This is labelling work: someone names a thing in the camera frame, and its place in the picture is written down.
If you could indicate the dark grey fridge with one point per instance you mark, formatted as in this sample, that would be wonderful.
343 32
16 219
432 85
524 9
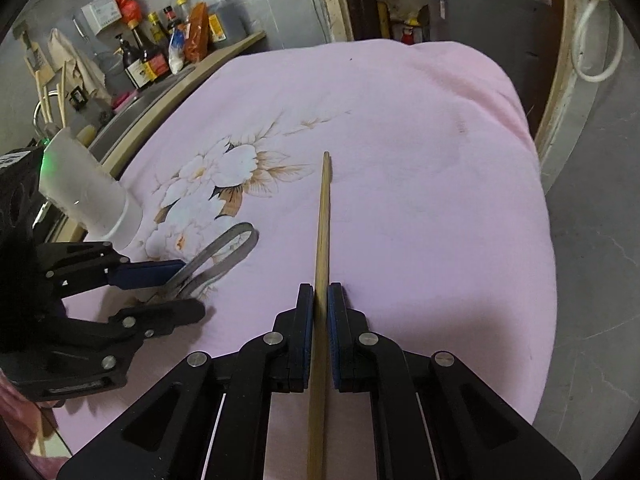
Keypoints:
495 15

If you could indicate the red bottle yellow cap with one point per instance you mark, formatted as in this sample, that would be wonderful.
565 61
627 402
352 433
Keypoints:
412 32

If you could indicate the red plastic bag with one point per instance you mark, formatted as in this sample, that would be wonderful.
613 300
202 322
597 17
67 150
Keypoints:
128 7

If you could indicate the small yellow-capped sauce bottle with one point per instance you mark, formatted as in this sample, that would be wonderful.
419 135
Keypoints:
184 10

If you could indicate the metal spoon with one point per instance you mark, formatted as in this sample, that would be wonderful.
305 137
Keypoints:
220 257

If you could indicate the metal sink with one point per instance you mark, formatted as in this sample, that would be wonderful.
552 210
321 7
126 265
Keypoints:
145 102

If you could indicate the pink floral blanket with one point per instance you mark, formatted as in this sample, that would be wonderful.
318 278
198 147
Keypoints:
390 170

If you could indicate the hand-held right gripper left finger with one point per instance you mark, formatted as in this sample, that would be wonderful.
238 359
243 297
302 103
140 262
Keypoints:
306 340

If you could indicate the small dark sauce bottle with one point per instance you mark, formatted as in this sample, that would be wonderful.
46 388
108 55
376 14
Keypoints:
171 19

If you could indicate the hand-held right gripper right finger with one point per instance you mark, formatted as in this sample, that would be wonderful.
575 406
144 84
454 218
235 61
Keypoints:
336 340

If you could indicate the white perforated utensil holder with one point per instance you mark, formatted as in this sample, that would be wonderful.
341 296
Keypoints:
85 190

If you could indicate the white wall box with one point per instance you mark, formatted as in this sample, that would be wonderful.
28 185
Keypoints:
100 14

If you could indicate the beige hanging rag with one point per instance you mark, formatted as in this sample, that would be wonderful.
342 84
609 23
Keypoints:
80 65

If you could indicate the white seasoning packet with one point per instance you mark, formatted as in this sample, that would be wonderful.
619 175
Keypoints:
177 52

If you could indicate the dark bottle white label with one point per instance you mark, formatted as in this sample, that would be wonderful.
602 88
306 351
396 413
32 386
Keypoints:
132 65

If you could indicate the wooden chopstick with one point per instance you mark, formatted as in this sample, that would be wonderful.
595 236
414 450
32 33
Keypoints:
40 100
63 95
47 105
324 220

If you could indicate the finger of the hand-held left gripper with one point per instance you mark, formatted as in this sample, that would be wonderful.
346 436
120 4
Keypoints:
145 274
165 314

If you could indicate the dark bottle red label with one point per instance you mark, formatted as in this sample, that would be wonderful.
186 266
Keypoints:
150 55

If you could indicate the orange seasoning packet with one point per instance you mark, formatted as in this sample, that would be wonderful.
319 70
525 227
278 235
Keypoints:
196 35

